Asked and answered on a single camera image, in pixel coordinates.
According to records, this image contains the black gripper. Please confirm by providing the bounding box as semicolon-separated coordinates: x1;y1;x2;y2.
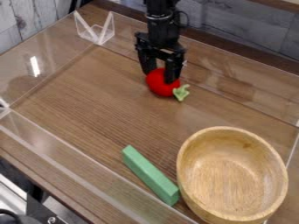
135;12;186;84

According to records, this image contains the red plush fruit green stem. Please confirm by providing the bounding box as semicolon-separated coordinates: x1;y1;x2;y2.
144;68;191;102

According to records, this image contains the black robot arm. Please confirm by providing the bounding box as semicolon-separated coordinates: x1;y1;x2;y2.
135;0;187;84

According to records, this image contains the wooden bowl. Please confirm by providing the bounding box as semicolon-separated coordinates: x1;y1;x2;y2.
176;126;288;224

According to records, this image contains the green rectangular block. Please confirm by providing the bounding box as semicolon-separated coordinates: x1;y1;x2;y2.
121;145;180;206

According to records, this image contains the clear acrylic triangle bracket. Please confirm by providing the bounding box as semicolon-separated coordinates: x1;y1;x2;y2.
73;10;115;46

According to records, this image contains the clear acrylic enclosure wall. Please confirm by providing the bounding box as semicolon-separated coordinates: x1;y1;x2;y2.
0;6;299;224

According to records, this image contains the black metal frame bracket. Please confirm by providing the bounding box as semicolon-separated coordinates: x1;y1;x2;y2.
25;185;77;224

